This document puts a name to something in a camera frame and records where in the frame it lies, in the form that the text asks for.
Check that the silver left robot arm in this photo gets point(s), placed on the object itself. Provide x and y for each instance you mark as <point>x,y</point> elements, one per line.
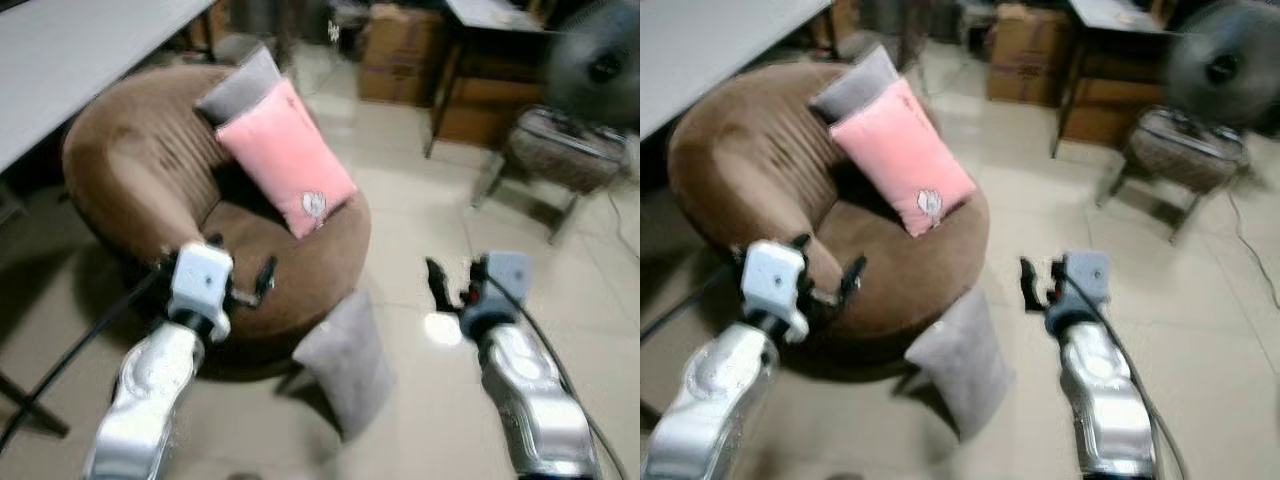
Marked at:
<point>715,400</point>
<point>150,400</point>

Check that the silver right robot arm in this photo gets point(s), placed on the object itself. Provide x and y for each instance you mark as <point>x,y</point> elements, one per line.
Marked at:
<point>535,400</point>
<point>1105,400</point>

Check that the large grey pillow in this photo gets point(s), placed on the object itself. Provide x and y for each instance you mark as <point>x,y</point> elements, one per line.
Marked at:
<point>348,365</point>
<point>965,360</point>

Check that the brown round sofa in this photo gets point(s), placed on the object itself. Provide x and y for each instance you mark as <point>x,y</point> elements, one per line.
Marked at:
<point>140,150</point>
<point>750,150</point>

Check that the pink pillow with print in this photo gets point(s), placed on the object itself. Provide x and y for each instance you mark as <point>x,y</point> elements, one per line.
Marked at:
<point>900,155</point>
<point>285,155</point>

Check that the small grey pillow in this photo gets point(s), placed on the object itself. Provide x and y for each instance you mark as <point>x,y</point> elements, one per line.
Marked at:
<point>855,92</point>
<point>240,92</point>

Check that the patterned cushion metal stool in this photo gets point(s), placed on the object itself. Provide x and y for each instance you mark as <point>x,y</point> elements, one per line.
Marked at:
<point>1185,150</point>
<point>565,150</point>

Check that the dark wooden desk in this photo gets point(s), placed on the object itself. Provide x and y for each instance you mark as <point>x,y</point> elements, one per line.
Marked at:
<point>490,95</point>
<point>1105,100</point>

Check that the white table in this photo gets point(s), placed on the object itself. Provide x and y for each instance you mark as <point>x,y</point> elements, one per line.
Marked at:
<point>70,60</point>
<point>710,50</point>

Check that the brown cardboard box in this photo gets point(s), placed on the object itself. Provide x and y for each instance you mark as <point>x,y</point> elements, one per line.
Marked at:
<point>398,55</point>
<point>1025,55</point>

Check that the black standing fan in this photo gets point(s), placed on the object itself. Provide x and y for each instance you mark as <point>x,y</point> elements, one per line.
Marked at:
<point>595,65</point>
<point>1225,65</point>

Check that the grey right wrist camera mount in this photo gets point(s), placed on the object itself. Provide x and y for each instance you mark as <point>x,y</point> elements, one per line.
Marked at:
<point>1088,275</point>
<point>510,278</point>

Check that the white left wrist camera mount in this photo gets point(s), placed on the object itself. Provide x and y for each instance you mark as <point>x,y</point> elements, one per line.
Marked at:
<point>200,278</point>
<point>775,278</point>

